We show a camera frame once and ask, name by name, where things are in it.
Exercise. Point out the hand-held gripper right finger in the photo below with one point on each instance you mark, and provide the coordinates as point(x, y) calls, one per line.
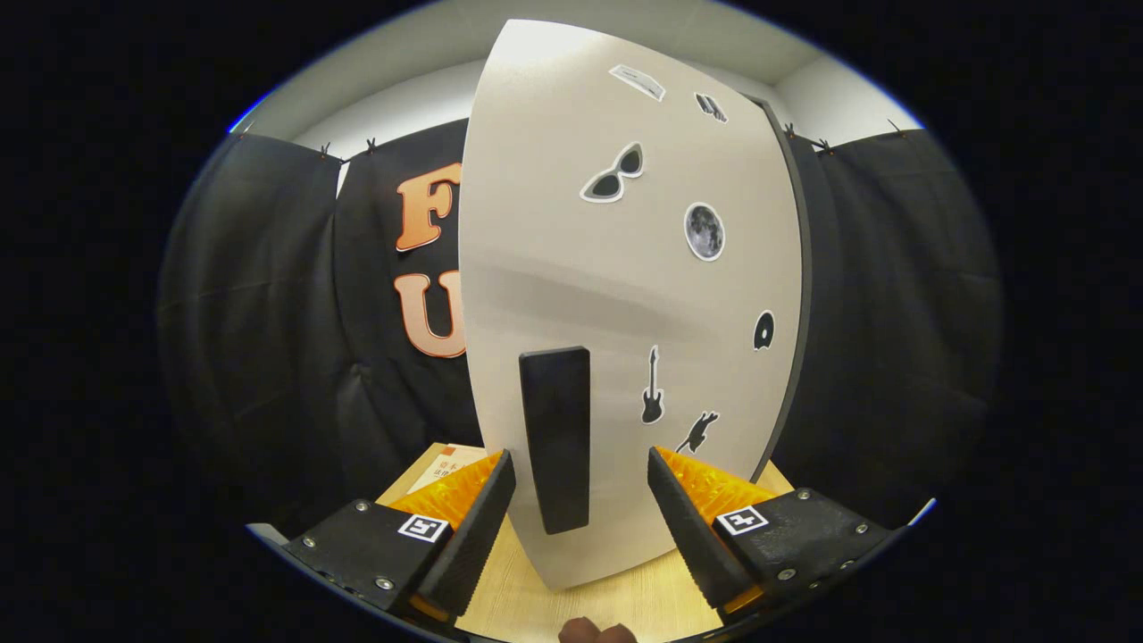
point(692, 536)

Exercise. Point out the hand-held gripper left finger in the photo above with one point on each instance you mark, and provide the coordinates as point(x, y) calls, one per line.
point(473, 536)

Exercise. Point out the beige book with red print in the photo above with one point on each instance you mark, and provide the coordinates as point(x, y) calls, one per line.
point(442, 466)

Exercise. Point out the black backdrop cloth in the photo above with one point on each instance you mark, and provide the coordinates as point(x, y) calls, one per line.
point(268, 313)

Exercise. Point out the row of black cloth clips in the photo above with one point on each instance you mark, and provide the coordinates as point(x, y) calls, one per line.
point(371, 146)

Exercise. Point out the ceiling strip light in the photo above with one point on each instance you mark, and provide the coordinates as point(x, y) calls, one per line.
point(246, 116)

